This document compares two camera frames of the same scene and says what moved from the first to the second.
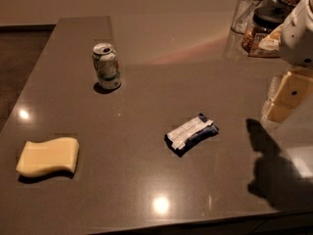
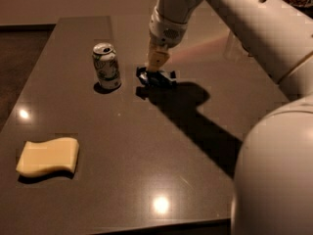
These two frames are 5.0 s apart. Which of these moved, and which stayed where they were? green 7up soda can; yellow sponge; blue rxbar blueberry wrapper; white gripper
Moved: white gripper; blue rxbar blueberry wrapper
Stayed: yellow sponge; green 7up soda can
